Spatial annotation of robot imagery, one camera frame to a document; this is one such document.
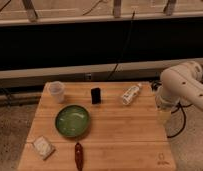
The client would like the red chili pepper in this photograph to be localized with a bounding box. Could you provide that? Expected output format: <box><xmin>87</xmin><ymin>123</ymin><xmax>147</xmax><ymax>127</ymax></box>
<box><xmin>75</xmin><ymin>143</ymin><xmax>83</xmax><ymax>171</ymax></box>

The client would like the wooden cutting board table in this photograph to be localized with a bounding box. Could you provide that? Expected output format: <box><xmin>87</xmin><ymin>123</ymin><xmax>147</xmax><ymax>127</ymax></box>
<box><xmin>17</xmin><ymin>82</ymin><xmax>176</xmax><ymax>171</ymax></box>

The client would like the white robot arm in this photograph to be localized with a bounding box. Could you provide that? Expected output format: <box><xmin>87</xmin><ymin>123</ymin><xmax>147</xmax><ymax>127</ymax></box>
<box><xmin>155</xmin><ymin>61</ymin><xmax>203</xmax><ymax>124</ymax></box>

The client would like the clear plastic bottle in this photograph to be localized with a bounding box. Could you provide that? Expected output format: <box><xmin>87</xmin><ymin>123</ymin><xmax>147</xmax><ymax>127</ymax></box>
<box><xmin>121</xmin><ymin>83</ymin><xmax>142</xmax><ymax>105</ymax></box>

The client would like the black eraser block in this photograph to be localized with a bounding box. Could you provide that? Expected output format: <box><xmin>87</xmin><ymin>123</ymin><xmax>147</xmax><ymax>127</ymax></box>
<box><xmin>91</xmin><ymin>88</ymin><xmax>101</xmax><ymax>104</ymax></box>

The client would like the black hanging cable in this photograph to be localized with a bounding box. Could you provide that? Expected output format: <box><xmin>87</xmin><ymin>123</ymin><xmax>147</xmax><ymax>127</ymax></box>
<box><xmin>106</xmin><ymin>10</ymin><xmax>136</xmax><ymax>81</ymax></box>

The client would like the green round bowl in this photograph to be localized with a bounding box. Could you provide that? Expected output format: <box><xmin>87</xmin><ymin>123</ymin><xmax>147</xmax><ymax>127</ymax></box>
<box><xmin>55</xmin><ymin>105</ymin><xmax>90</xmax><ymax>138</ymax></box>

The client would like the black floor cable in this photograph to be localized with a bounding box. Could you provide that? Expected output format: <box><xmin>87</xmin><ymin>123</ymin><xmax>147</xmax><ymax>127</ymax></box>
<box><xmin>150</xmin><ymin>79</ymin><xmax>193</xmax><ymax>139</ymax></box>

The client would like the clear plastic cup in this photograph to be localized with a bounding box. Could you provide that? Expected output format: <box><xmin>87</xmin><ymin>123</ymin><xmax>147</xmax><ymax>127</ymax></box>
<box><xmin>48</xmin><ymin>81</ymin><xmax>65</xmax><ymax>103</ymax></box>

